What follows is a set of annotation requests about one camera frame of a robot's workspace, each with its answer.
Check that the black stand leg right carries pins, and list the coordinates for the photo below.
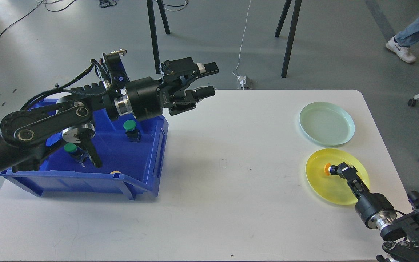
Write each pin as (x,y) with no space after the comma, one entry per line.
(292,31)

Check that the blue plastic bin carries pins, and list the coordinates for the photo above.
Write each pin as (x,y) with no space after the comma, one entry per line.
(140,163)

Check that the person leg with sneaker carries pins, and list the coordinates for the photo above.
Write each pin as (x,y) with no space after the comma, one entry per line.
(400,43)

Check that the yellow push button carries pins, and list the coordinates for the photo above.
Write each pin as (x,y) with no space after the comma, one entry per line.
(330,169)

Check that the green push button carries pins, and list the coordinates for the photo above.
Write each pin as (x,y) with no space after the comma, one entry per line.
(76,153)
(131,130)

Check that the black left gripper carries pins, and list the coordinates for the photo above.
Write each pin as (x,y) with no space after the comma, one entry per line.
(148,97)

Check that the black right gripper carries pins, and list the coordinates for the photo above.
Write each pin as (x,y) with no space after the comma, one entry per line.
(370,206)

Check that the black stand leg left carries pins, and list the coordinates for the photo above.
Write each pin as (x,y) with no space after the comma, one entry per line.
(153,33)

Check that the black stand leg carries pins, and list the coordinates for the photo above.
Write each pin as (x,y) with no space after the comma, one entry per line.
(292,31)
(153,33)

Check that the light green plate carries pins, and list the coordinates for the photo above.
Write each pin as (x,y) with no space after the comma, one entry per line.
(326,124)

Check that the yellow plate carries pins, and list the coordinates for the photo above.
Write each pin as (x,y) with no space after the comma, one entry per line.
(331,187)

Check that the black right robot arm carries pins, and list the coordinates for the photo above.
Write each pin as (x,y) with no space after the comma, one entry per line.
(400,234)

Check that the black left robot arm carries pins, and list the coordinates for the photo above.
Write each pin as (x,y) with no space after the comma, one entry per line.
(64,114)

